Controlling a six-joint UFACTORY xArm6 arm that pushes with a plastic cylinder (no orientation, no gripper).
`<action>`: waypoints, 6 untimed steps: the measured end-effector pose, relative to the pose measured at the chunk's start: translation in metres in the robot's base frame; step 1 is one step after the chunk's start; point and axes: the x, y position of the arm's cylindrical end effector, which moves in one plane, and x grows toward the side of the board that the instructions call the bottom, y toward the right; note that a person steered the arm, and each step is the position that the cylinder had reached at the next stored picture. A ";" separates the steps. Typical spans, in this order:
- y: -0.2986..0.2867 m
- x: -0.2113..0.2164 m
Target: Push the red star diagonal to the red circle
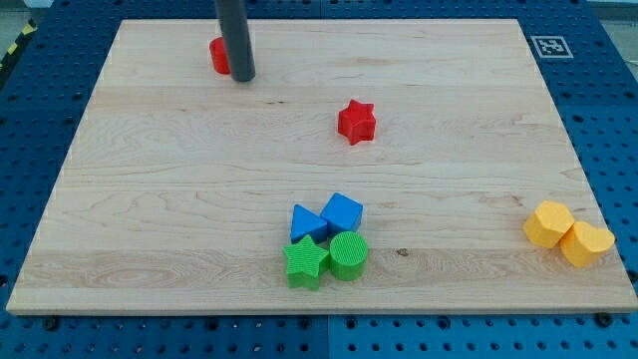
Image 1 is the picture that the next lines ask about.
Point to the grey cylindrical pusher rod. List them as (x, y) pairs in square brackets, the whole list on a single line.
[(232, 19)]

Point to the red cylinder block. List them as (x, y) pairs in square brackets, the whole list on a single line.
[(218, 56)]

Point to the green cylinder block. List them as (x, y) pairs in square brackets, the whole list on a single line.
[(348, 255)]

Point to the white fiducial marker tag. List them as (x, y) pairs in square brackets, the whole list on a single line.
[(551, 47)]

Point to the red star block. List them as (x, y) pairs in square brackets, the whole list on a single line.
[(357, 122)]

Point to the blue triangle block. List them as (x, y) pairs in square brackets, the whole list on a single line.
[(305, 222)]

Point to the blue cube block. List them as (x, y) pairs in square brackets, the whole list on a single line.
[(341, 214)]

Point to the green star block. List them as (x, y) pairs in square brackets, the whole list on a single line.
[(306, 262)]

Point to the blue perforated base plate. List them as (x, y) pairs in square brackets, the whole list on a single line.
[(46, 88)]

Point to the yellow heart block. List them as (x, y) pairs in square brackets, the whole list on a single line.
[(584, 243)]

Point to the wooden board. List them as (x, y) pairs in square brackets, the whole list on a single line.
[(177, 194)]

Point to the yellow hexagon block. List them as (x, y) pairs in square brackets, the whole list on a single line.
[(548, 223)]

